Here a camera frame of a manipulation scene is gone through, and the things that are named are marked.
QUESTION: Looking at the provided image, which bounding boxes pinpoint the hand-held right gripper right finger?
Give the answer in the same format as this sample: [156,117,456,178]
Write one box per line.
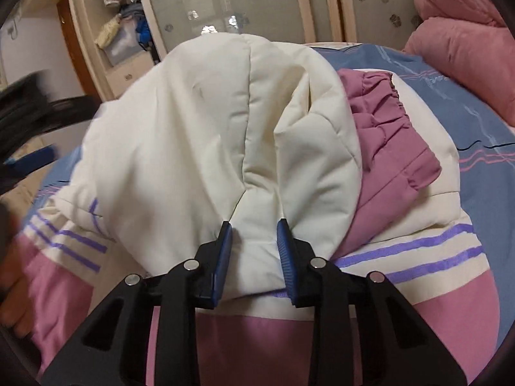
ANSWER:
[277,218,469,386]

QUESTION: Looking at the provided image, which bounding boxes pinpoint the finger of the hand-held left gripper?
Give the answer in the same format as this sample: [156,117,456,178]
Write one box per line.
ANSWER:
[48,96,102,127]
[3,146,58,170]

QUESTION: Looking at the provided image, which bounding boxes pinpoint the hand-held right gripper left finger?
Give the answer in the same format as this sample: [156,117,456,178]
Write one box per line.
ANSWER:
[42,220,234,386]

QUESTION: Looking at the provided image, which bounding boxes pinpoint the white pink hooded puffer jacket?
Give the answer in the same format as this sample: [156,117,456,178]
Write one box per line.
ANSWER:
[16,32,503,386]

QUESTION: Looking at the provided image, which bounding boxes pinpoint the blue clothes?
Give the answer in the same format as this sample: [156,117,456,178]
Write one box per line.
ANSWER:
[121,4,155,55]

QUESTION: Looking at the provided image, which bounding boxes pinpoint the person's left hand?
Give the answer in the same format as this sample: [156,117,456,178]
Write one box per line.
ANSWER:
[0,255,38,340]

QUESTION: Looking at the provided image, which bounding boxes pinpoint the translucent storage box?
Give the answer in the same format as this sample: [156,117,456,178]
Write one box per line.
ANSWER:
[104,22,141,65]

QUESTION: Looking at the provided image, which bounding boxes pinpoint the yellow cloth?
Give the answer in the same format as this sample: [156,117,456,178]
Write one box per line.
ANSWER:
[94,14,123,49]

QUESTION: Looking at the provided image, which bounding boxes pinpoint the blue striped bed sheet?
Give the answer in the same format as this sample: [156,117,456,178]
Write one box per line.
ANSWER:
[38,42,515,342]

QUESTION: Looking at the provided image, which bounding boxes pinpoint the cream wardrobe with glass doors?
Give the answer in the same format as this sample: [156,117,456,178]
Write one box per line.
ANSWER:
[56,0,427,101]

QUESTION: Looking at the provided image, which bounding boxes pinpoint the pink quilt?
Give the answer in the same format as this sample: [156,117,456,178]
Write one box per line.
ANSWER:
[402,0,515,117]

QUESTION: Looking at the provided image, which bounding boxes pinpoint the black cable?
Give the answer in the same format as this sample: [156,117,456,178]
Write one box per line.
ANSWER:
[459,140,515,149]

